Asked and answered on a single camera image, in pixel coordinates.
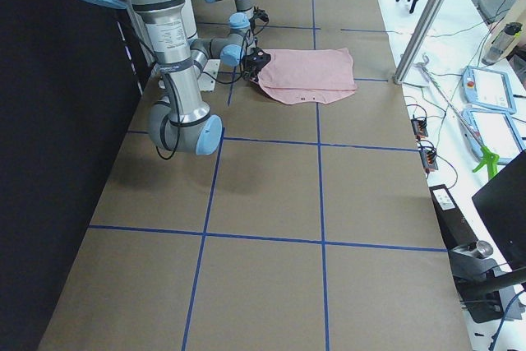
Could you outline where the orange connector block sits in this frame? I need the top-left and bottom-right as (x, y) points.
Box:
(417, 140), (438, 174)
(411, 118), (428, 141)

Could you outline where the near blue teach pendant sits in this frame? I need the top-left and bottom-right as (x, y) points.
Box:
(461, 108), (525, 165)

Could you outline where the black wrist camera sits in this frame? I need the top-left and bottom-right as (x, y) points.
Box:
(252, 7), (270, 23)
(245, 47), (271, 71)

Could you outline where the clear water bottle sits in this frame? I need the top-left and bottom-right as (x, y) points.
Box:
(482, 22), (522, 66)

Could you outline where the blue teach pendant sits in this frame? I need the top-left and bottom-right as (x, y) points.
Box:
(461, 108), (525, 165)
(461, 66), (516, 114)

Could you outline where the green handled reacher grabber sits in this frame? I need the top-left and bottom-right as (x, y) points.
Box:
(415, 53), (499, 179)

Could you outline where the far blue teach pendant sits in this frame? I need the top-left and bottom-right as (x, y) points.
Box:
(461, 66), (516, 114)

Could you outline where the black monitor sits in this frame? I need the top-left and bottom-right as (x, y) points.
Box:
(472, 152), (526, 269)

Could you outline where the pink Snoopy t-shirt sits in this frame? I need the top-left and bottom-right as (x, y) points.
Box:
(257, 48), (358, 105)

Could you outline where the near orange connector block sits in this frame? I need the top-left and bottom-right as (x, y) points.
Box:
(417, 140), (438, 174)

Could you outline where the far orange connector block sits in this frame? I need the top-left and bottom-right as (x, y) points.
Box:
(411, 118), (428, 141)

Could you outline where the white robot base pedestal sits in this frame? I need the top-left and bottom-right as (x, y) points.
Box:
(155, 0), (222, 93)

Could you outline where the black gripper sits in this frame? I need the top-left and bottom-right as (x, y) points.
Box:
(242, 58), (259, 81)

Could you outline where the black clamp mount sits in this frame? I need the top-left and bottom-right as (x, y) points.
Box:
(448, 241), (525, 324)

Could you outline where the aluminium frame post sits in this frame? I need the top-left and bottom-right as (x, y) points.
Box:
(394, 0), (445, 85)

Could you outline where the black box with label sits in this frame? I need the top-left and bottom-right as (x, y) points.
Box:
(429, 184), (478, 250)

